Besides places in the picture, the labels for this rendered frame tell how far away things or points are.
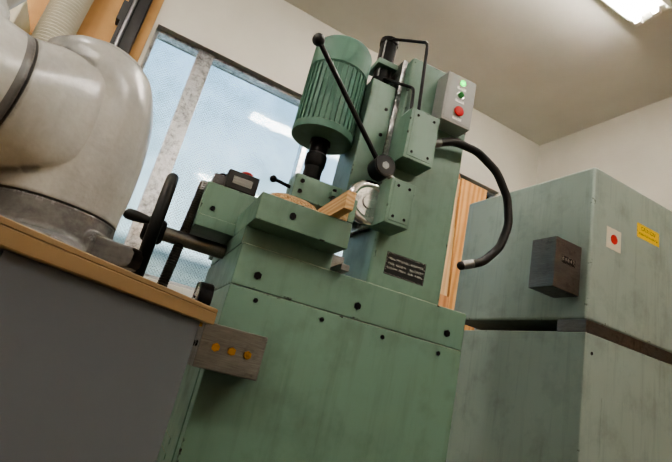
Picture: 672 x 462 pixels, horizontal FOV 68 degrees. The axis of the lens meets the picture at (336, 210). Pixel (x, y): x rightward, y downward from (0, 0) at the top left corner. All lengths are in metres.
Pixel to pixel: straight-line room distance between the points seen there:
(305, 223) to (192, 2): 2.25
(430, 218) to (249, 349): 0.66
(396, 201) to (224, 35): 2.05
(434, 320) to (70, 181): 0.88
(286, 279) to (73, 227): 0.57
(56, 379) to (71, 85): 0.30
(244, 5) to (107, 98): 2.64
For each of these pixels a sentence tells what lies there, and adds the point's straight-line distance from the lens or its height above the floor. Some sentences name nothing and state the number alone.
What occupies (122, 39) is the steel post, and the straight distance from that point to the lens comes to 2.85.
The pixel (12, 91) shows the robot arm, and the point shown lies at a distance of 0.60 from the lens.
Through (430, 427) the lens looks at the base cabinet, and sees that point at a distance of 1.24.
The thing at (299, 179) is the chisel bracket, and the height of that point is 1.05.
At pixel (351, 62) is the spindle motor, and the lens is 1.48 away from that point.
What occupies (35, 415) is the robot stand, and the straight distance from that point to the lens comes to 0.53.
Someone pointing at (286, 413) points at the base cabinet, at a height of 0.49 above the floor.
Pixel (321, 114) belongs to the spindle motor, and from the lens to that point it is 1.39.
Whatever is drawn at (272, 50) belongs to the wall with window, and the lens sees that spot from 3.17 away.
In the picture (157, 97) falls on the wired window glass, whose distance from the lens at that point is 2.91.
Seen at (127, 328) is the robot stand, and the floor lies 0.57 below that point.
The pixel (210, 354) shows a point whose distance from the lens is 0.96.
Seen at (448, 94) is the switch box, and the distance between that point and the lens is 1.50.
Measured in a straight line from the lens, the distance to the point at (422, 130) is 1.37.
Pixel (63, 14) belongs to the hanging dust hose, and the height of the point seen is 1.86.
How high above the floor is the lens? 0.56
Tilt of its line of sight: 19 degrees up
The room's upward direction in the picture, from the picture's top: 14 degrees clockwise
